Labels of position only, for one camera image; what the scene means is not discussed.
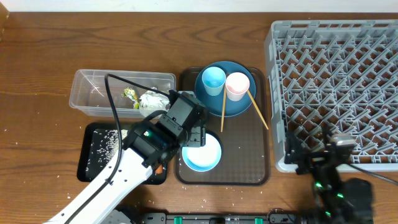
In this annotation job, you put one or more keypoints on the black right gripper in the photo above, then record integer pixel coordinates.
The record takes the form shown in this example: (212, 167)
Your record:
(311, 160)

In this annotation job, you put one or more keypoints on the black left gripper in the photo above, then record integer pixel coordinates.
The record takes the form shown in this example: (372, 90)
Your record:
(201, 127)

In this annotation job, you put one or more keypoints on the white napkin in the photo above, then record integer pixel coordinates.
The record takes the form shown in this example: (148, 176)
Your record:
(151, 101)

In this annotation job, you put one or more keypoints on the light blue bowl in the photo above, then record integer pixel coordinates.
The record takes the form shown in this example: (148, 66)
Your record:
(204, 158)

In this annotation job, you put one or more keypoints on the wooden chopstick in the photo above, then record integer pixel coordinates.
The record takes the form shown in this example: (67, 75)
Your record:
(257, 109)
(223, 110)

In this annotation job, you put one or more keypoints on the white rice pile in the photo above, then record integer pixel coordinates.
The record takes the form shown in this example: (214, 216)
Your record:
(104, 145)

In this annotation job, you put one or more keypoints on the orange carrot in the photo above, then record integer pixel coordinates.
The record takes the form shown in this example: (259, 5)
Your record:
(159, 170)

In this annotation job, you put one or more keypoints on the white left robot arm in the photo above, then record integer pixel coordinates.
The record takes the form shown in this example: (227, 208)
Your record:
(149, 144)

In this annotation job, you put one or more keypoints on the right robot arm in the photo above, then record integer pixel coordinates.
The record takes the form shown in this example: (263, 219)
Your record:
(337, 201)

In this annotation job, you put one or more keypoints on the grey dishwasher rack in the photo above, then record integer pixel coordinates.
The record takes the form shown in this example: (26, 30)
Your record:
(340, 75)

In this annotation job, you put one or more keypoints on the dark blue plate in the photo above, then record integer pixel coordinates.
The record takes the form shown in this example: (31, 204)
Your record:
(214, 103)

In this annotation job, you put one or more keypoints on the light blue cup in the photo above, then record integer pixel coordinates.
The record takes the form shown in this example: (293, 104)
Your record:
(213, 79)

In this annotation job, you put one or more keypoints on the pink cup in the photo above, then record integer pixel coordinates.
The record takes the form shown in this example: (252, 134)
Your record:
(237, 84)

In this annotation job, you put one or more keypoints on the brown plastic tray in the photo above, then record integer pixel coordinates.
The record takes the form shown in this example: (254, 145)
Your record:
(244, 142)

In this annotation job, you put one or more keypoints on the green food wrapper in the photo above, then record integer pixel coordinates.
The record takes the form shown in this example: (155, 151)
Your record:
(131, 94)

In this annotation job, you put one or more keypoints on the black plastic tray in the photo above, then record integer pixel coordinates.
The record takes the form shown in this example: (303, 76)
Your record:
(81, 170)

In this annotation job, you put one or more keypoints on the clear plastic bin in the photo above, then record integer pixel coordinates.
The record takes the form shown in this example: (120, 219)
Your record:
(88, 93)

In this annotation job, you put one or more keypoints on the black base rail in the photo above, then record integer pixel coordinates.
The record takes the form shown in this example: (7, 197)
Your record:
(191, 218)

